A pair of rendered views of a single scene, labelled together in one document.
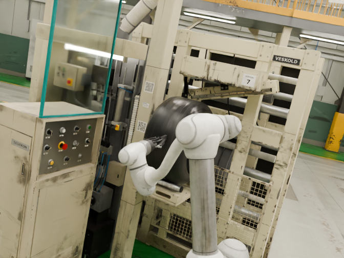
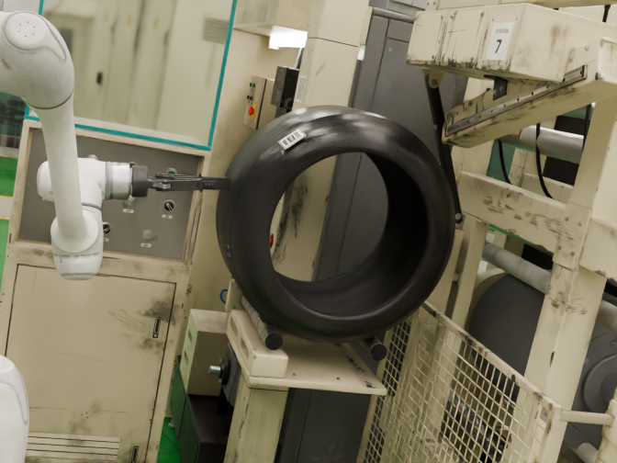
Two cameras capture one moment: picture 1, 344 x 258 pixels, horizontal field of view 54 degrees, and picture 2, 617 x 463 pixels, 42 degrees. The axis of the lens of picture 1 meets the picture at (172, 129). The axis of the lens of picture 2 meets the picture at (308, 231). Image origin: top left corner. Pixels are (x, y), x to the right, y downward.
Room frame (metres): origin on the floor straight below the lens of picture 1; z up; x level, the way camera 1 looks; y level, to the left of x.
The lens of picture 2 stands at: (0.93, -1.57, 1.53)
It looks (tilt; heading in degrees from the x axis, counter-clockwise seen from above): 10 degrees down; 48
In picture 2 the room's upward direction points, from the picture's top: 11 degrees clockwise
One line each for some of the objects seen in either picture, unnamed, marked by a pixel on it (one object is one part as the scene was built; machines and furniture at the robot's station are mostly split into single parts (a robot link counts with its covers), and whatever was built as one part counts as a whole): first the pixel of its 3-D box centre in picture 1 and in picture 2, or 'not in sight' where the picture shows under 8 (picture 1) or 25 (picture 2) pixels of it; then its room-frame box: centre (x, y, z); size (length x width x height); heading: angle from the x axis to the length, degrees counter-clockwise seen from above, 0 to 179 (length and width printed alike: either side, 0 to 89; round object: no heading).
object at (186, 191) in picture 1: (166, 189); (302, 359); (2.38, -0.05, 0.80); 0.37 x 0.36 x 0.02; 155
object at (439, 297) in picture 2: not in sight; (418, 266); (2.82, -0.01, 1.05); 0.20 x 0.15 x 0.30; 65
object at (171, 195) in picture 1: (157, 189); (255, 341); (2.26, 0.01, 0.84); 0.36 x 0.09 x 0.06; 65
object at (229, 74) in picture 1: (222, 73); (499, 47); (2.60, -0.29, 1.71); 0.61 x 0.25 x 0.15; 65
